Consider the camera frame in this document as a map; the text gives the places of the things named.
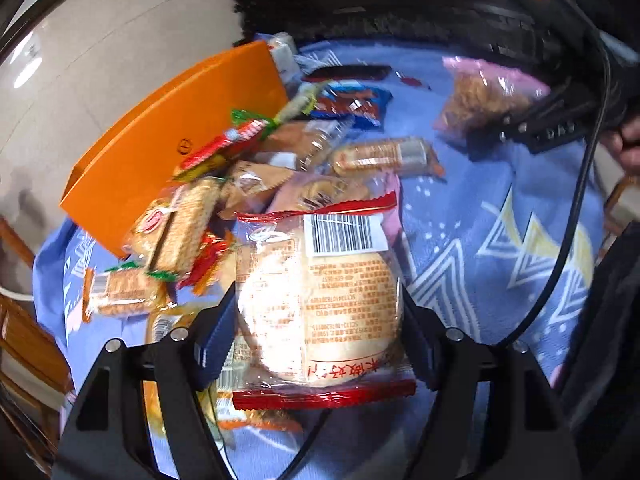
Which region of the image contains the black snack packet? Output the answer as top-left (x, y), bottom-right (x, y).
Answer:
top-left (302, 64), bottom-right (392, 82)

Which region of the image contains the orange-ended biscuit packet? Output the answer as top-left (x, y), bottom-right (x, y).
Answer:
top-left (330, 136), bottom-right (447, 179)

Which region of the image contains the white snack packet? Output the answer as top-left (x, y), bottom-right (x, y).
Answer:
top-left (262, 31), bottom-right (301, 83)

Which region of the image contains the clear brown pastry packet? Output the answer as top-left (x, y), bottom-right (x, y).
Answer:
top-left (218, 160), bottom-right (296, 221)

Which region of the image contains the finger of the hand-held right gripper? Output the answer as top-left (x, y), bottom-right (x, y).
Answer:
top-left (505, 84), bottom-right (601, 123)
top-left (467, 119), bottom-right (603, 157)

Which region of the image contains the blue snack packet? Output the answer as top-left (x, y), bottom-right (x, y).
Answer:
top-left (314, 82), bottom-right (394, 129)

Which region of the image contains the white cable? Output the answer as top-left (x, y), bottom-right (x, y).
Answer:
top-left (0, 285), bottom-right (36, 303)

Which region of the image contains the small orange biscuit packet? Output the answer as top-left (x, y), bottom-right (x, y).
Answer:
top-left (81, 264), bottom-right (173, 323)

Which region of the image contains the black cable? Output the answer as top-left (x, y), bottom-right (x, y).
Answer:
top-left (277, 42), bottom-right (616, 480)

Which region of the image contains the green-ended cracker packet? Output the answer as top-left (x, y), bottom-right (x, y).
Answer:
top-left (122, 177), bottom-right (223, 283)

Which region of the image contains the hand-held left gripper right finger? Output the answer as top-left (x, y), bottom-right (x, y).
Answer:
top-left (400, 290), bottom-right (583, 480)

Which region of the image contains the yellow snack packet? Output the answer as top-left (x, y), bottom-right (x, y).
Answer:
top-left (142, 302), bottom-right (221, 443)

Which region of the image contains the orange cardboard box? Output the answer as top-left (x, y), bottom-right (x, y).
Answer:
top-left (59, 40), bottom-right (291, 261)

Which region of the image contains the small red snack packet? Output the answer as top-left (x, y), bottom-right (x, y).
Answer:
top-left (177, 232), bottom-right (238, 296)

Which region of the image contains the person's right hand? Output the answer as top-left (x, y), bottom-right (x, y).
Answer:
top-left (601, 116), bottom-right (640, 175)

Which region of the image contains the pink cookie packet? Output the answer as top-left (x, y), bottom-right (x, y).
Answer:
top-left (267, 175), bottom-right (401, 241)

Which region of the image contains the red-edged round cake packet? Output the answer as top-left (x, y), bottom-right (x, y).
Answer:
top-left (234, 192), bottom-right (418, 411)

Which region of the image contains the person's dark clothing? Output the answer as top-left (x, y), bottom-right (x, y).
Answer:
top-left (565, 220), bottom-right (640, 480)

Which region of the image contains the brown wooden chair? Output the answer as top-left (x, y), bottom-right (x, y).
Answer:
top-left (0, 217), bottom-right (76, 461)

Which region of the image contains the pink bag of meat floss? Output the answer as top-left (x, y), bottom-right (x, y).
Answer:
top-left (432, 56), bottom-right (552, 150)

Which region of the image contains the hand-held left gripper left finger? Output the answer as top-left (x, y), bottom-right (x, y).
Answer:
top-left (51, 282), bottom-right (238, 480)

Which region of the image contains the clear bread packet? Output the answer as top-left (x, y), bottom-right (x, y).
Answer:
top-left (267, 119), bottom-right (355, 168)

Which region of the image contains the blue printed cloth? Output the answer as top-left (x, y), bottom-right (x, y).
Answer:
top-left (32, 40), bottom-right (616, 480)

